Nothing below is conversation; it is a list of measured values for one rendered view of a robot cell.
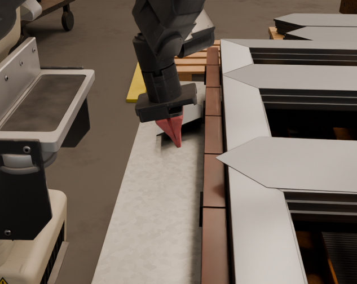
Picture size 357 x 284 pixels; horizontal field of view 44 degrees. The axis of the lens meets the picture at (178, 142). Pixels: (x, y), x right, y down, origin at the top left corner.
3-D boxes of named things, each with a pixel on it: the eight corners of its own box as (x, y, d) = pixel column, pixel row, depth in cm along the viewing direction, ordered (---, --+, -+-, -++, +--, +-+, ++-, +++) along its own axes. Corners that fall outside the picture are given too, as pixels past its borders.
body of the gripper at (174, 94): (141, 103, 79) (129, 64, 75) (197, 92, 77) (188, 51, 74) (137, 119, 73) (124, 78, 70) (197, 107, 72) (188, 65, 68)
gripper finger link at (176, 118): (154, 141, 83) (141, 96, 78) (192, 134, 82) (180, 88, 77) (151, 160, 77) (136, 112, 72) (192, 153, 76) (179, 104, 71)
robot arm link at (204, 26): (135, -6, 63) (163, 44, 61) (205, -30, 66) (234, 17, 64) (128, 39, 74) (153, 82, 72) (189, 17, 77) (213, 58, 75)
